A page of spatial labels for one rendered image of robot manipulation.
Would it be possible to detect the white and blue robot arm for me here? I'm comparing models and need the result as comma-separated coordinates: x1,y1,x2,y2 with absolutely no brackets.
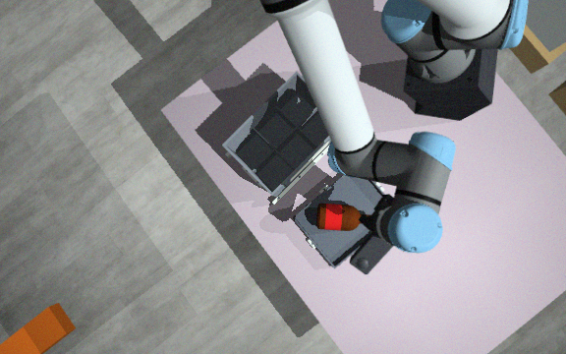
260,0,528,274

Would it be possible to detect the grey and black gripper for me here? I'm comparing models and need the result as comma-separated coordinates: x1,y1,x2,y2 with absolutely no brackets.
359,194,393,232

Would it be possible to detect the brown bottle with red label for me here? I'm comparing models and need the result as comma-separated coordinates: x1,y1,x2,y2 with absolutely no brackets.
316,204,362,231

